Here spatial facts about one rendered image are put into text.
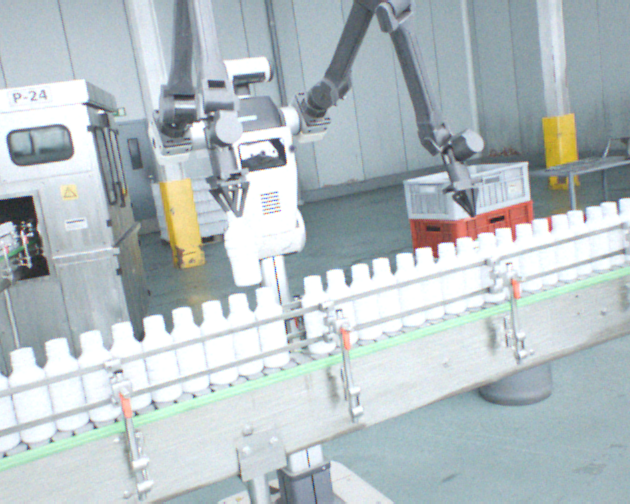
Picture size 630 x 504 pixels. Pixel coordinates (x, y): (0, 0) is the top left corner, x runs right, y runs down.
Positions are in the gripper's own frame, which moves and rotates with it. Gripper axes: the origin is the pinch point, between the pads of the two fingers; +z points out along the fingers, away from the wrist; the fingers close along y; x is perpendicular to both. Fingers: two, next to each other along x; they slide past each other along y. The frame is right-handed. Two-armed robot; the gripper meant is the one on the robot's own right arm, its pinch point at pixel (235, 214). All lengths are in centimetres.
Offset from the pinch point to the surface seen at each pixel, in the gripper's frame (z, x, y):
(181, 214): -4, 221, -727
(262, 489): 58, -10, 6
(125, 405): 28.5, -35.1, 18.0
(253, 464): 50, -12, 11
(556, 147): 14, 794, -650
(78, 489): 43, -45, 9
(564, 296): 37, 76, 15
